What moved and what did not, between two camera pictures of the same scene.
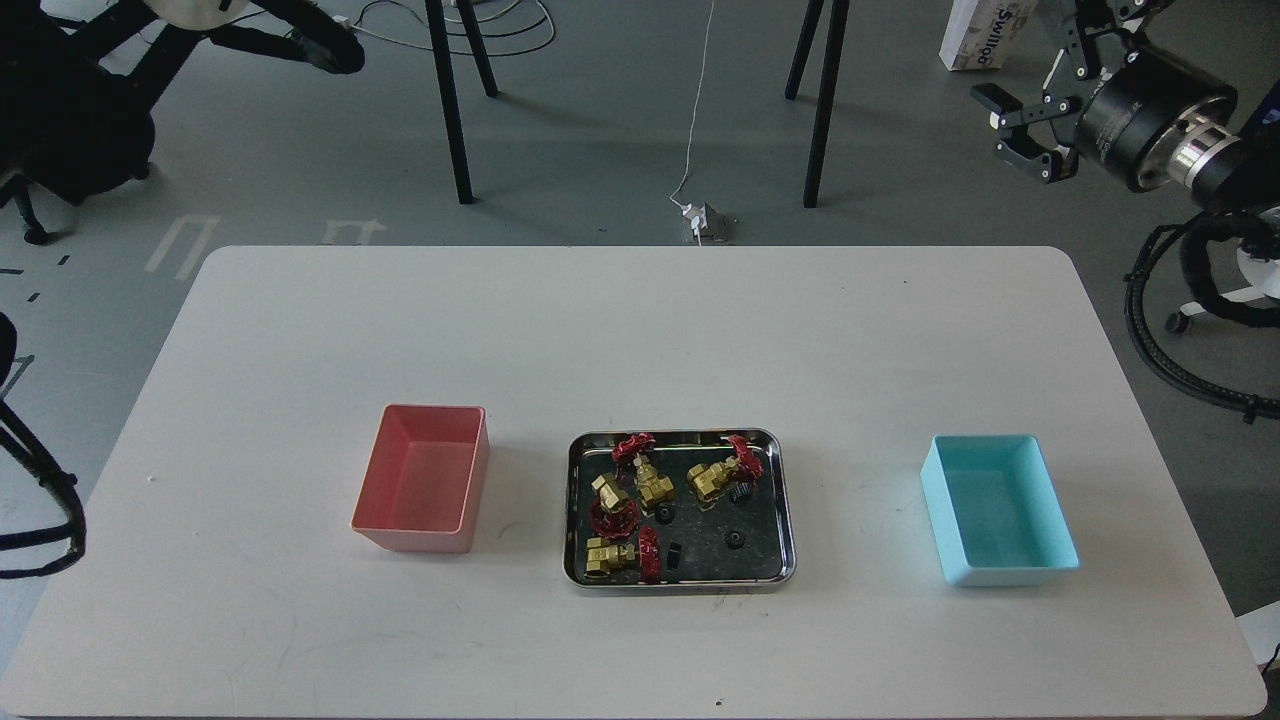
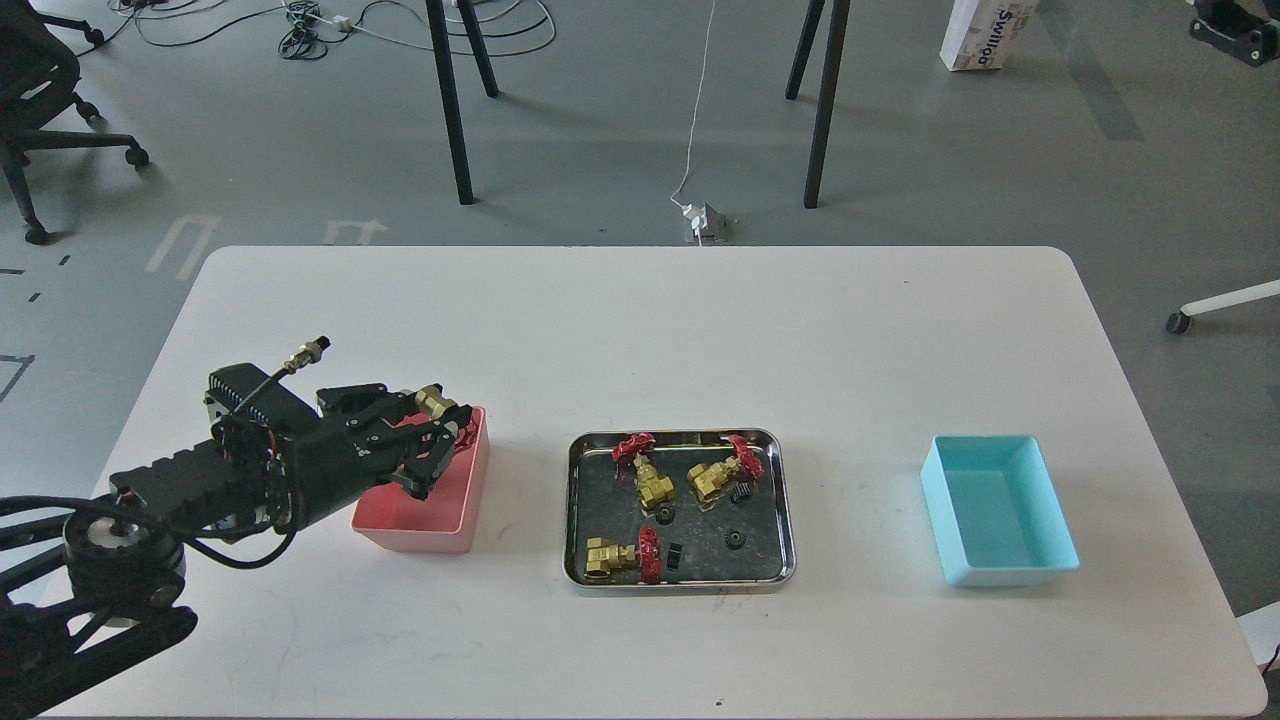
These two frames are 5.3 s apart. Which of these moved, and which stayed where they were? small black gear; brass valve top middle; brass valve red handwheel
Moved: brass valve red handwheel
Stayed: small black gear; brass valve top middle
